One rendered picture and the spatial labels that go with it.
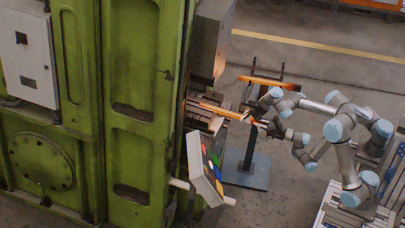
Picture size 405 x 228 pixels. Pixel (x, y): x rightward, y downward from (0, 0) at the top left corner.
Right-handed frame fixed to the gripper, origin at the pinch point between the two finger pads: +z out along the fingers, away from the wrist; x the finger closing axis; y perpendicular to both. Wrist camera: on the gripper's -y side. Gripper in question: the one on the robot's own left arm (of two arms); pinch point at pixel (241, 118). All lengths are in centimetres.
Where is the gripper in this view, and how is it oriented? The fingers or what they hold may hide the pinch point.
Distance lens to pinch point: 341.4
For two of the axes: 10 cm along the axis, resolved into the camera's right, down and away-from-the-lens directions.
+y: 7.7, 6.2, 1.6
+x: 3.4, -6.1, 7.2
